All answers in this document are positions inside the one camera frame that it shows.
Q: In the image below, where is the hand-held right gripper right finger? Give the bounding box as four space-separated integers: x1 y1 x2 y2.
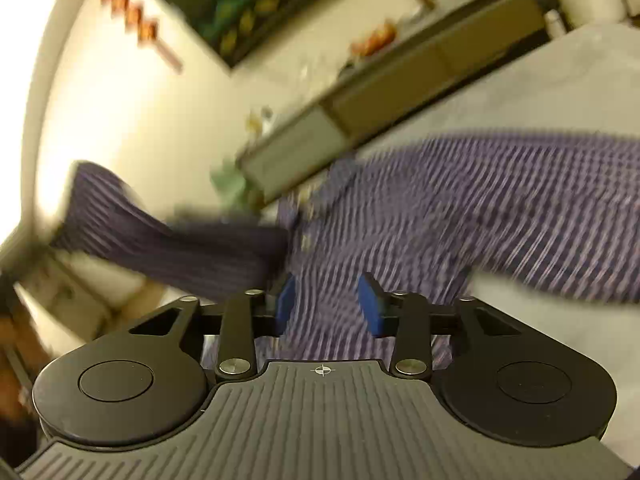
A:
357 272 524 380

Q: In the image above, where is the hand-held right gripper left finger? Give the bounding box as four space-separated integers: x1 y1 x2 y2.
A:
127 272 297 381

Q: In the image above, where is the purple plaid shirt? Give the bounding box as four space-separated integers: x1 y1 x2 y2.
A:
50 127 640 363

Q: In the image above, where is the green plastic chair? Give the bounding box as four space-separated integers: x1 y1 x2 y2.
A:
209 159 262 212

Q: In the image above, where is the white floor cabinet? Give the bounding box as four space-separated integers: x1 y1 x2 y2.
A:
14 249 147 342

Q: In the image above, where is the long grey tv cabinet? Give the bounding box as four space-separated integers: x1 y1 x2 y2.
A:
236 0 572 207

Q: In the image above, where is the bag of orange fruit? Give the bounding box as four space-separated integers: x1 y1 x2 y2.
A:
349 21 399 59

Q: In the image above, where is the dark framed wall painting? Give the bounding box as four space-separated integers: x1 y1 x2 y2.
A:
151 0 362 69

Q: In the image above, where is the red wall decoration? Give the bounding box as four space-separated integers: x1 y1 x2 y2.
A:
99 0 184 74

